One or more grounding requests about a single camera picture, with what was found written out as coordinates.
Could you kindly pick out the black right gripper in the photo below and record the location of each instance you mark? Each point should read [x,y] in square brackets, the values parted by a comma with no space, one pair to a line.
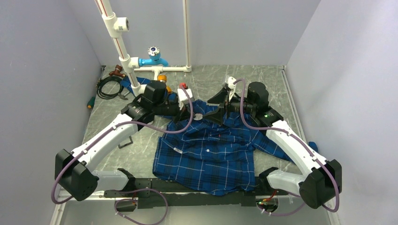
[219,97]

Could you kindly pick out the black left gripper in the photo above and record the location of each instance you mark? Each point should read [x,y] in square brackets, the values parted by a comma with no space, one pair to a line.
[181,116]

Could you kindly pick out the round brooch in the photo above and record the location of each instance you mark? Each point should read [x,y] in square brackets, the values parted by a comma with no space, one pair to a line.
[198,116]

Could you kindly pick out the blue plaid shirt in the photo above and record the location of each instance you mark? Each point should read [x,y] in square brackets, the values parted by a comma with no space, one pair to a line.
[205,156]

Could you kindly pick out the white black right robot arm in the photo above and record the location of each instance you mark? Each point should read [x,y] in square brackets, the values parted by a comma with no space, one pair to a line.
[263,117]

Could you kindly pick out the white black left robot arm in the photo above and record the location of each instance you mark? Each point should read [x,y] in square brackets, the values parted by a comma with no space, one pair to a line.
[75,170]

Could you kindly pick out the orange plastic faucet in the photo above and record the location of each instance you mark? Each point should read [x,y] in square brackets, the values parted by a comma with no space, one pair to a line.
[163,78]

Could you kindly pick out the black hinged display case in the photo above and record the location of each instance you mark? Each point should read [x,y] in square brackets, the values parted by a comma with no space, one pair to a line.
[128,142]

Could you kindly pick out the blue plastic faucet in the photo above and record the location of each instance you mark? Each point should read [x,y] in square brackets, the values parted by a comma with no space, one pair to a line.
[154,58]

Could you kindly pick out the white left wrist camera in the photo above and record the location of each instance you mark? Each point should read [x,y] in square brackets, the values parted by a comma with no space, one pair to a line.
[184,95]

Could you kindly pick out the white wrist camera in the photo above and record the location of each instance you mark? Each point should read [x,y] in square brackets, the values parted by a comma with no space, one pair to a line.
[184,95]
[230,83]

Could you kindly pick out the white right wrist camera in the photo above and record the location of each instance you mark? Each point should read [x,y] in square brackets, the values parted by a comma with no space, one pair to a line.
[230,83]

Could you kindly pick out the green orange handled screwdriver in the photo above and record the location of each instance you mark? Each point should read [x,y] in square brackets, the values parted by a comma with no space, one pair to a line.
[91,102]

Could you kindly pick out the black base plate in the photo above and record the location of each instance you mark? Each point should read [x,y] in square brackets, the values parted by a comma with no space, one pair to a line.
[179,195]

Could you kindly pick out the white pvc pipe frame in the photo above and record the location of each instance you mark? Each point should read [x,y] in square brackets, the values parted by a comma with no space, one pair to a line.
[116,26]

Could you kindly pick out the aluminium rail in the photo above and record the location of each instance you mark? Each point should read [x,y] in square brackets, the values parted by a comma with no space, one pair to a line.
[314,190]

